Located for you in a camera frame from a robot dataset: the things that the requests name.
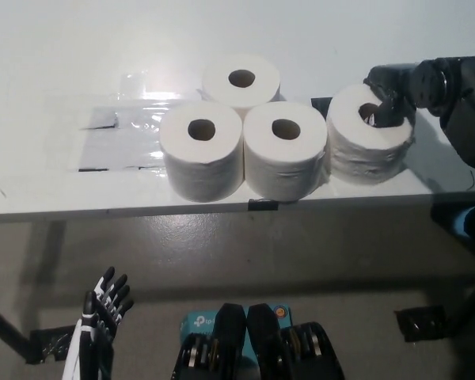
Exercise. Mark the black floor tape patch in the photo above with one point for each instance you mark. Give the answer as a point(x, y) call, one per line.
point(49, 343)
point(419, 322)

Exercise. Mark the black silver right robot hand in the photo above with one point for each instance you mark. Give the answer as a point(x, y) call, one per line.
point(397, 89)

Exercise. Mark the black tape square marker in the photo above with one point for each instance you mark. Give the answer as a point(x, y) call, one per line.
point(320, 105)

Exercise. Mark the black and blue object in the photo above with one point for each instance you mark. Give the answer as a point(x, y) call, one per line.
point(447, 221)

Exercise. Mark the small black tape strip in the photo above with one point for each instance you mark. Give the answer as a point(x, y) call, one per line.
point(263, 205)

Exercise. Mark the smooth white toilet paper roll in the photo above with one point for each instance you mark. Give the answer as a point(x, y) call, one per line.
point(221, 92)
point(281, 170)
point(198, 170)

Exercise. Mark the clear plastic tape sheet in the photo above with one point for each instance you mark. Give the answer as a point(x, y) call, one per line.
point(115, 150)

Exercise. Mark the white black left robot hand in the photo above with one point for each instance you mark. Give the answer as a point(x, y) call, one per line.
point(88, 328)

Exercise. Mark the teal router box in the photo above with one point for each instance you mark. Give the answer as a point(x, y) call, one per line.
point(194, 321)

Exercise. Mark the wrinkled white toilet paper roll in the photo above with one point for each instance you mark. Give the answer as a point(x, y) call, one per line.
point(360, 158)

